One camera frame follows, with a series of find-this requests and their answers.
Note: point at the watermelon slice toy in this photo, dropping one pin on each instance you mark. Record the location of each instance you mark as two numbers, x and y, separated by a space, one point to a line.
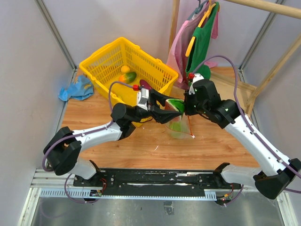
174 104

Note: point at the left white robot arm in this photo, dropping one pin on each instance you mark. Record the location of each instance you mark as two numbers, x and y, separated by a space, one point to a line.
62 152

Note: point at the wooden clothes rack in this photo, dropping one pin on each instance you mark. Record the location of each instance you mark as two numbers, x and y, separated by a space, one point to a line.
244 91

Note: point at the yellow plastic basket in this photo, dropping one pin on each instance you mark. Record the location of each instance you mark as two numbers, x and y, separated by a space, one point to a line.
103 67

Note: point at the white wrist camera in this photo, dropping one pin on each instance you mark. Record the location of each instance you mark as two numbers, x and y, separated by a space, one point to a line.
143 98
192 78

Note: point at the green shirt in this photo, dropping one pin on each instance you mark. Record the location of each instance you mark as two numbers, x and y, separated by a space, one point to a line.
199 43

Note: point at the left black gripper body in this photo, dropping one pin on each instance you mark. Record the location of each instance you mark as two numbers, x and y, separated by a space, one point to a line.
151 101

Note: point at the pink shirt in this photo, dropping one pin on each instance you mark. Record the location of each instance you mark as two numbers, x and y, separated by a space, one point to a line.
177 59

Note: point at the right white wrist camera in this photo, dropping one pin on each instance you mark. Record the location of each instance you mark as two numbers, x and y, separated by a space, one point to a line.
192 78

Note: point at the yellow lemon toy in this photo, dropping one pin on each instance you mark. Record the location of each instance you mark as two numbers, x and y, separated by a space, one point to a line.
125 69

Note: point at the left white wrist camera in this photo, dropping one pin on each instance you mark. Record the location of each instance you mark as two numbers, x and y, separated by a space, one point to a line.
143 98

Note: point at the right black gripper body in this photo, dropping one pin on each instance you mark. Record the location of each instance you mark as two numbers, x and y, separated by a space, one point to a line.
193 107

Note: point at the clear zip top bag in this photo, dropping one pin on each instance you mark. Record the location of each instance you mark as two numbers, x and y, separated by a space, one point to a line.
183 119

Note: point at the grey clothes hanger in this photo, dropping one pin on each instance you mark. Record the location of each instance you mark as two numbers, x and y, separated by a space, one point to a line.
197 9

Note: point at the blue cloth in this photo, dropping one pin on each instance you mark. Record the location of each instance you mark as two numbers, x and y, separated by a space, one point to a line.
81 89

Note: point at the purple eggplant toy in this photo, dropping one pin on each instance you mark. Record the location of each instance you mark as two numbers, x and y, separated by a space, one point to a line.
145 84

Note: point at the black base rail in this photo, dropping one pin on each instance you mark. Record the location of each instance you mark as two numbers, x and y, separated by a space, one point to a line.
155 183

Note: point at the green cabbage toy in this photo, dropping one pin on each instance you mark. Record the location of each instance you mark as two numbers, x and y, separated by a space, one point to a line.
179 130

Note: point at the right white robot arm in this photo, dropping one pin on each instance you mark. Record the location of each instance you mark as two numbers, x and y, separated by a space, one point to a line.
275 172

